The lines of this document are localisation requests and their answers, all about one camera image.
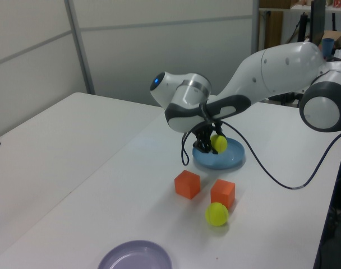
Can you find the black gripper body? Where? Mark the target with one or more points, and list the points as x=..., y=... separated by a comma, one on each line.
x=211, y=126

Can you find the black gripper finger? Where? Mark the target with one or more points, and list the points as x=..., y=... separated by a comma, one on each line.
x=202, y=143
x=218, y=130

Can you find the yellow tennis ball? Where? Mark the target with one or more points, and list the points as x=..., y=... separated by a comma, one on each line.
x=216, y=214
x=219, y=143

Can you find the orange foam cube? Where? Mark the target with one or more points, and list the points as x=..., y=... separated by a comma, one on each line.
x=222, y=193
x=187, y=185

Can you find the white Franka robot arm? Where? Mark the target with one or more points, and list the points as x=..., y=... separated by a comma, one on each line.
x=285, y=70

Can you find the blue plate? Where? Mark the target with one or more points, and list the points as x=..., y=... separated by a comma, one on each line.
x=229, y=159

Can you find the brown wooden board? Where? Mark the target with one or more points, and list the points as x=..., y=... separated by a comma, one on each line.
x=272, y=30

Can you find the black monitor stand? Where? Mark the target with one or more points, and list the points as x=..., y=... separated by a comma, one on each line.
x=303, y=28

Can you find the purple plate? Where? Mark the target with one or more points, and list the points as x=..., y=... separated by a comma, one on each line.
x=137, y=257

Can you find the blue plastic cup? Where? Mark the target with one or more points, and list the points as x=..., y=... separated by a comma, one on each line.
x=327, y=46

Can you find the cardboard box on shelf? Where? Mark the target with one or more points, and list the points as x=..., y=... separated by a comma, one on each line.
x=274, y=2

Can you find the white shelf board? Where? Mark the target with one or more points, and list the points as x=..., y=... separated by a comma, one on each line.
x=291, y=9

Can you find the black monitor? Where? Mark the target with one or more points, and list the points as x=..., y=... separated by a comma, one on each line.
x=317, y=19

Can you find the brown cardboard box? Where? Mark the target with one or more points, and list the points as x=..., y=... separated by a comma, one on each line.
x=335, y=36

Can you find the red and white box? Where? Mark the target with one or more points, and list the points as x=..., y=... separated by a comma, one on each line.
x=339, y=3

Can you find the grey metal partition post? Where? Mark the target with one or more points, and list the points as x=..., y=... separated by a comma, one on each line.
x=256, y=25

